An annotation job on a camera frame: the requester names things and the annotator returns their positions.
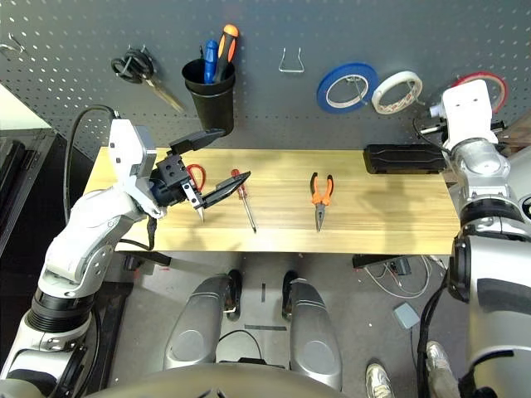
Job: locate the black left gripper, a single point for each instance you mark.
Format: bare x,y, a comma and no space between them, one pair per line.
172,174

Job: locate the orange and black pliers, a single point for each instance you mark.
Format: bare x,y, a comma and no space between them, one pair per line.
317,195

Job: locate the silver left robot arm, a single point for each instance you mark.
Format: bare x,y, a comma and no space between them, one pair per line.
87,219

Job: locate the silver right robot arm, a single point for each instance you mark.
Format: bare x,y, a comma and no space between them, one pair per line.
481,166

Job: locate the grey metal pegboard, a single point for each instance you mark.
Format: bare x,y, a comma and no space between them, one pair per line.
265,25

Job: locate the black plastic tool cup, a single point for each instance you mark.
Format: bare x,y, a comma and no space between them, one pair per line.
211,108

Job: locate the orange and black screwdriver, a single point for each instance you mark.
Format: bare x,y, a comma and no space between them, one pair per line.
228,41

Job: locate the blue tape roll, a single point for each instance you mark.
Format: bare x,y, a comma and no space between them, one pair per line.
322,91

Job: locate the metal scissors hook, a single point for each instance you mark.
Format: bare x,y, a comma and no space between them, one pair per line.
143,50

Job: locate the short black floor tape strip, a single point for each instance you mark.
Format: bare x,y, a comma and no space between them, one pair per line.
263,292

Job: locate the silver tape peg hook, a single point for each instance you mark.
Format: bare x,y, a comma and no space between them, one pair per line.
360,85
415,93

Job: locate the silver robot left leg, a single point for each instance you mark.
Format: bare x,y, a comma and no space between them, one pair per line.
195,331

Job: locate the silver robot leg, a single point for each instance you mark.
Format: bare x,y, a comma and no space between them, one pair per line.
315,331
195,331

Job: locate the long black floor tape strip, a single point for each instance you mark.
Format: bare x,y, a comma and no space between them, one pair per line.
265,327

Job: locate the black flight case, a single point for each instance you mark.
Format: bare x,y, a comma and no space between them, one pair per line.
41,186

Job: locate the white tape roll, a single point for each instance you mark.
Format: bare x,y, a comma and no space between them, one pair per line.
378,96

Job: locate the black plastic tool case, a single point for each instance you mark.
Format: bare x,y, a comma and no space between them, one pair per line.
398,159

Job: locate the silver robot right leg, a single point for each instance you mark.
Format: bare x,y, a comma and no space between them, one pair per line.
315,331

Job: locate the black latched equipment case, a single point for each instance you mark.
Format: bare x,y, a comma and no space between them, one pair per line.
16,186

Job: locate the black power adapter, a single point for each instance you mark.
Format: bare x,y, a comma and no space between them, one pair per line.
399,266

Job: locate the grey robot torso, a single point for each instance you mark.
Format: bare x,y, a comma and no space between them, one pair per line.
207,385

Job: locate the grey foot pedal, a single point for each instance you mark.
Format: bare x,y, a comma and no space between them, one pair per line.
406,316

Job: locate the silver white sneaker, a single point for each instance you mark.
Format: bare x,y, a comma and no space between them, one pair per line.
377,381
439,369

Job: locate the red tape roll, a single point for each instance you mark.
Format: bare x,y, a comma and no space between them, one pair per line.
503,89

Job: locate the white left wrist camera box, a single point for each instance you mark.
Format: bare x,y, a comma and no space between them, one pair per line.
124,153

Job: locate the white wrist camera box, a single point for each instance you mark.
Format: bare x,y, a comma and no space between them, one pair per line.
469,112
124,153

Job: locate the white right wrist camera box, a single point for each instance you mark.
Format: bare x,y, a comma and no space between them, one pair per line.
469,112

